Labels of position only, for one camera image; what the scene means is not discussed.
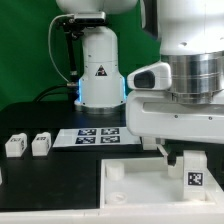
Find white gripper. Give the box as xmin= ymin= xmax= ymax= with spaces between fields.
xmin=126 ymin=90 xmax=224 ymax=166

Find white square tabletop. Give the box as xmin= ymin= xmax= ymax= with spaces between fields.
xmin=100 ymin=157 xmax=211 ymax=208

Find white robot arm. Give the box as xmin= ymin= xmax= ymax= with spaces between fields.
xmin=56 ymin=0 xmax=224 ymax=149

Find white L-shaped obstacle fixture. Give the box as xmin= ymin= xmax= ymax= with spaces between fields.
xmin=0 ymin=173 xmax=224 ymax=224

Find white sheet with AprilTags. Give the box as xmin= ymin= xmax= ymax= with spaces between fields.
xmin=53 ymin=127 xmax=141 ymax=147

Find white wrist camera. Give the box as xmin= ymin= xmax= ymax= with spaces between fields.
xmin=127 ymin=61 xmax=172 ymax=91

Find black cables at base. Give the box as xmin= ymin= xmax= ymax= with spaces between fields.
xmin=32 ymin=83 xmax=78 ymax=103

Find white camera cable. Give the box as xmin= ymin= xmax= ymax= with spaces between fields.
xmin=47 ymin=13 xmax=75 ymax=84

